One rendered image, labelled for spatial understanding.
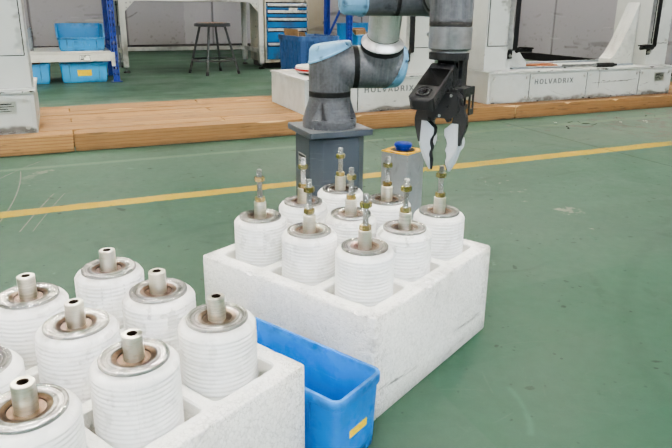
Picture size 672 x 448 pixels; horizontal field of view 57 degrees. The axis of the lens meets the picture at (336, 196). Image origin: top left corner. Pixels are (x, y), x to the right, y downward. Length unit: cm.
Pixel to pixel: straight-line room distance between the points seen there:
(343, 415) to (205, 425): 22
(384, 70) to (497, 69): 224
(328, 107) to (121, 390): 115
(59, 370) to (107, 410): 11
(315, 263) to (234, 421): 37
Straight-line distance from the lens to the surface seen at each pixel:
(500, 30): 388
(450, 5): 112
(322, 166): 169
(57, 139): 298
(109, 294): 94
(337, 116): 170
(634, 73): 458
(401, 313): 100
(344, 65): 169
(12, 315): 89
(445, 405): 109
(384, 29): 166
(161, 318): 85
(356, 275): 98
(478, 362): 121
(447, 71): 112
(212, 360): 77
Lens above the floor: 62
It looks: 17 degrees down
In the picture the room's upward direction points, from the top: 1 degrees clockwise
